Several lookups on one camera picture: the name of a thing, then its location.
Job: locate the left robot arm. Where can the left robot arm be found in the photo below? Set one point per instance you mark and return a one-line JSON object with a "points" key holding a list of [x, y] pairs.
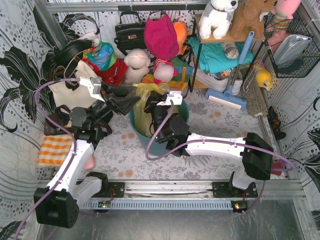
{"points": [[54, 205]]}

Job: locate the white plush dog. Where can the white plush dog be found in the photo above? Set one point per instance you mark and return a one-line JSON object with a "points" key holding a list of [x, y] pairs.
{"points": [[216, 18]]}

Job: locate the silver foil pouch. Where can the silver foil pouch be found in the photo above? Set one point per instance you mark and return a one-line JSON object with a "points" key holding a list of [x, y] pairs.
{"points": [[291, 48]]}

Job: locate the orange checkered towel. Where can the orange checkered towel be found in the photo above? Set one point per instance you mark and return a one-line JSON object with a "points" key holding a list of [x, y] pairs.
{"points": [[54, 150]]}

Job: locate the magenta cloth bag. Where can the magenta cloth bag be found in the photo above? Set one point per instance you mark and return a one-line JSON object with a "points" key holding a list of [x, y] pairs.
{"points": [[160, 38]]}

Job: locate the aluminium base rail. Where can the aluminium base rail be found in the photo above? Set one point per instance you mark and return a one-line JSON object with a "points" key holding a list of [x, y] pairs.
{"points": [[181, 194]]}

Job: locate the black wire basket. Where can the black wire basket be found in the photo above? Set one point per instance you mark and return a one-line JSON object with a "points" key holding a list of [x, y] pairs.
{"points": [[275, 34]]}

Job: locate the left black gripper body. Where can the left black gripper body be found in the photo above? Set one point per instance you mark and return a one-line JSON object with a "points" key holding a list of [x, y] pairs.
{"points": [[111, 100]]}

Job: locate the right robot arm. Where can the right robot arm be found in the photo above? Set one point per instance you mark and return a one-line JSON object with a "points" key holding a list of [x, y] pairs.
{"points": [[252, 151]]}

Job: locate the colorful printed bag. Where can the colorful printed bag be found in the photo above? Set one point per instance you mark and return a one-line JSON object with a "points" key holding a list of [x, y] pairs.
{"points": [[101, 58]]}

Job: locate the brown patterned bag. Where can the brown patterned bag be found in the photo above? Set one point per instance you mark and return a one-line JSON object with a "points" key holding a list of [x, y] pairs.
{"points": [[94, 119]]}

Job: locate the teal trash bin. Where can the teal trash bin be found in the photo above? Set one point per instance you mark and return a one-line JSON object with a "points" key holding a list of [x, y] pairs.
{"points": [[157, 149]]}

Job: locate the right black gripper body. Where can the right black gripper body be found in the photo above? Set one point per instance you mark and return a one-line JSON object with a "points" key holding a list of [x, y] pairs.
{"points": [[155, 107]]}

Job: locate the red cloth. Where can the red cloth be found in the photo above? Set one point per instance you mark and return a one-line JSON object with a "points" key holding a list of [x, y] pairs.
{"points": [[115, 74]]}

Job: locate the brown teddy bear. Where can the brown teddy bear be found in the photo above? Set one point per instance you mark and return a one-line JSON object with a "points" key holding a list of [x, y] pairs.
{"points": [[248, 14]]}

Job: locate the orange plush toy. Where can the orange plush toy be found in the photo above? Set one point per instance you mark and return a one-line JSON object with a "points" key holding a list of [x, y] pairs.
{"points": [[181, 33]]}

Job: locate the pink eyeglass case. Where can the pink eyeglass case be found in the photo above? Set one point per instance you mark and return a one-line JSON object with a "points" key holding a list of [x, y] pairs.
{"points": [[90, 163]]}

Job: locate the rainbow striped cloth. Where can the rainbow striped cloth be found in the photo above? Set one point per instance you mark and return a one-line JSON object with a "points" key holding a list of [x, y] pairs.
{"points": [[178, 82]]}

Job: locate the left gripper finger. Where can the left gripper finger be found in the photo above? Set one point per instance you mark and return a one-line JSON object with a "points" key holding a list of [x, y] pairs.
{"points": [[123, 105], [118, 91]]}

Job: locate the cream canvas tote bag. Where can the cream canvas tote bag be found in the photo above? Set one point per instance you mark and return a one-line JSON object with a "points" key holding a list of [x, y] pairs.
{"points": [[80, 97]]}

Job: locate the blue handled mop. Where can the blue handled mop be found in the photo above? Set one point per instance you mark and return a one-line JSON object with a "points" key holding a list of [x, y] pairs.
{"points": [[226, 97]]}

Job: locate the orange purple sock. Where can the orange purple sock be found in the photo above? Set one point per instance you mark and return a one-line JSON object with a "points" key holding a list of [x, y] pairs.
{"points": [[278, 164]]}

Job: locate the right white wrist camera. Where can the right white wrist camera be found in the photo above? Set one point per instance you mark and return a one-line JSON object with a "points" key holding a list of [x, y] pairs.
{"points": [[172, 96]]}

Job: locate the black leather handbag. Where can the black leather handbag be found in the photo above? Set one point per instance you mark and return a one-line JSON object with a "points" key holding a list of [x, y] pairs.
{"points": [[130, 36]]}

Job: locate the teal folded cloth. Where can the teal folded cloth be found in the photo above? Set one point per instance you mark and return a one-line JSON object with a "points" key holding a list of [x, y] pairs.
{"points": [[212, 56]]}

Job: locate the yellow plush duck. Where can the yellow plush duck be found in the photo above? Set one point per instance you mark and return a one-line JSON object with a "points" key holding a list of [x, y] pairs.
{"points": [[262, 76]]}

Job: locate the cream plush lamb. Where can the cream plush lamb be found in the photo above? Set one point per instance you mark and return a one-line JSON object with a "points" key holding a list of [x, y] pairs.
{"points": [[138, 63]]}

